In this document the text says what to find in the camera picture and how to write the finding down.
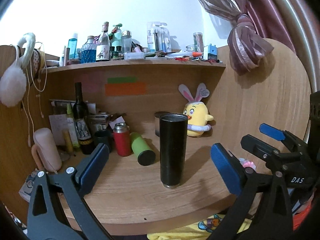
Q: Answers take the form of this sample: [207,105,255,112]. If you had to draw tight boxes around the tall black tumbler cup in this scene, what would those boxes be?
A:
[159,113,188,189]

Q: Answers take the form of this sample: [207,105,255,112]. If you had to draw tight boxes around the green bottle lying down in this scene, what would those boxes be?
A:
[130,132,156,166]

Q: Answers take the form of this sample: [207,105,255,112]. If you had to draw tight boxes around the yellow cartoon cloth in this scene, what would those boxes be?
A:
[146,213,253,240]

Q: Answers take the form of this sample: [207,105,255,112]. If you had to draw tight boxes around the yellow chick plush toy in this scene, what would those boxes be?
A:
[178,83,214,137]

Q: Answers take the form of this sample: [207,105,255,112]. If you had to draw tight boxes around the dark wine bottle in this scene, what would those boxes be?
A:
[73,82,94,155]

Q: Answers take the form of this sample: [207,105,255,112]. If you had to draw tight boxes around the red thermos bottle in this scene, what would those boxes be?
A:
[113,122,132,157]

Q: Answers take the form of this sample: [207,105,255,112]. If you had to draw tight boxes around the blue pencil sharpener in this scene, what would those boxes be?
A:
[203,43,217,61]

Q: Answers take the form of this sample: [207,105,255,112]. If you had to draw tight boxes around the brown ceramic lidded mug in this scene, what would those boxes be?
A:
[154,111,169,137]

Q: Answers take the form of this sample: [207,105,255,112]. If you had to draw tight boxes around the pink sticky note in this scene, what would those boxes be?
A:
[79,73,105,93]

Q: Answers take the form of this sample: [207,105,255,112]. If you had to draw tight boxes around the pink striped curtain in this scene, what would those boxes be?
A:
[199,0,295,75]

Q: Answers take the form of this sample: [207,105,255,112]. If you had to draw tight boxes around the orange sticky note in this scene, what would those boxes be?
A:
[105,82,146,96]

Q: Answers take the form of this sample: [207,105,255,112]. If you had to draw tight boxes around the white fluffy earmuffs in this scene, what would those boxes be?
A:
[1,33,36,107]

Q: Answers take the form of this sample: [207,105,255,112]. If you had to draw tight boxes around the green sticky note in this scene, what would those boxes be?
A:
[107,76,137,84]

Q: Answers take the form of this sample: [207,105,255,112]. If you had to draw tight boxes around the blue liquid glass bottle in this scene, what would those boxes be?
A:
[81,36,97,63]

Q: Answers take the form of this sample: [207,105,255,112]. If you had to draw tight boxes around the teal plastic bottle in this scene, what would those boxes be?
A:
[67,33,78,59]

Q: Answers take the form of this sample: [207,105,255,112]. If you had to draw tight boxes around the clear liquor bottle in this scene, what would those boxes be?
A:
[95,22,110,62]

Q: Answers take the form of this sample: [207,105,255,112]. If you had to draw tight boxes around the white earphone cable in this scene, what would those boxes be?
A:
[21,52,48,148]

